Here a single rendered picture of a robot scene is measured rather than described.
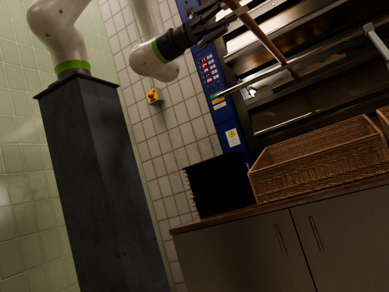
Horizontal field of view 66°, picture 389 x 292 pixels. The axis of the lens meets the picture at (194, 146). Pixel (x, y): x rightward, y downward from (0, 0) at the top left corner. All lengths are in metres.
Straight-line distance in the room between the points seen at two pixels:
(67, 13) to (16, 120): 0.81
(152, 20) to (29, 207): 1.04
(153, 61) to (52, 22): 0.33
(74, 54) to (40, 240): 0.91
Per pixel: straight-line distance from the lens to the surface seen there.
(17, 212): 1.64
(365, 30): 1.50
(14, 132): 1.75
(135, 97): 2.38
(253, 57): 1.90
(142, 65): 1.04
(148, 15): 1.25
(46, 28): 1.11
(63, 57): 1.21
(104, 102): 1.13
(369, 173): 1.32
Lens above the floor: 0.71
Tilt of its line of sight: 9 degrees up
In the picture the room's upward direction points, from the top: 17 degrees counter-clockwise
